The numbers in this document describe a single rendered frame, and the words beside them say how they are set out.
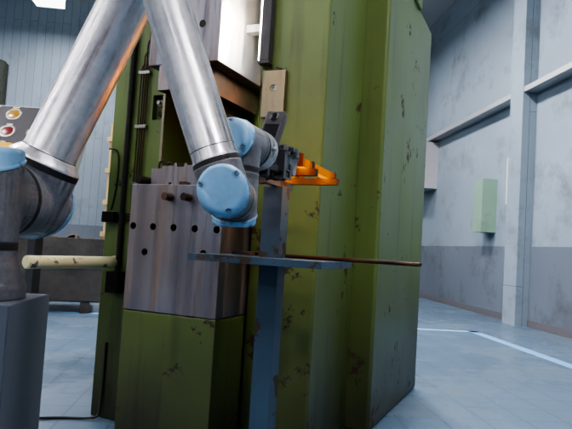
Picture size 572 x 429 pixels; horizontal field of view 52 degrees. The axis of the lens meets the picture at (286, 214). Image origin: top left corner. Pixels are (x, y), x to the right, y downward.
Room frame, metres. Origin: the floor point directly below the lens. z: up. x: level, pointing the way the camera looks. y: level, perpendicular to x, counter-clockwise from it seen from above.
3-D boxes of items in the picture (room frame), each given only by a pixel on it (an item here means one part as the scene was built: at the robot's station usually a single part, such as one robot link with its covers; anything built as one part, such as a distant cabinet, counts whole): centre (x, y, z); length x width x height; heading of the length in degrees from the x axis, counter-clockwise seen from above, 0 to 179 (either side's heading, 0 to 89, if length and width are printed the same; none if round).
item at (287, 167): (1.36, 0.04, 0.92); 0.12 x 0.08 x 0.09; 159
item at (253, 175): (1.19, 0.11, 0.82); 0.12 x 0.09 x 0.12; 177
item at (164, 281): (2.27, 0.27, 0.69); 0.56 x 0.38 x 0.45; 156
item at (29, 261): (2.15, 0.76, 0.62); 0.44 x 0.05 x 0.05; 156
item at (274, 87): (2.08, 0.07, 1.27); 0.09 x 0.02 x 0.17; 66
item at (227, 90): (2.28, 0.33, 1.32); 0.42 x 0.20 x 0.10; 156
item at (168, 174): (2.28, 0.33, 0.96); 0.42 x 0.20 x 0.09; 156
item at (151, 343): (2.27, 0.27, 0.23); 0.56 x 0.38 x 0.47; 156
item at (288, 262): (1.74, 0.03, 0.68); 0.40 x 0.30 x 0.02; 69
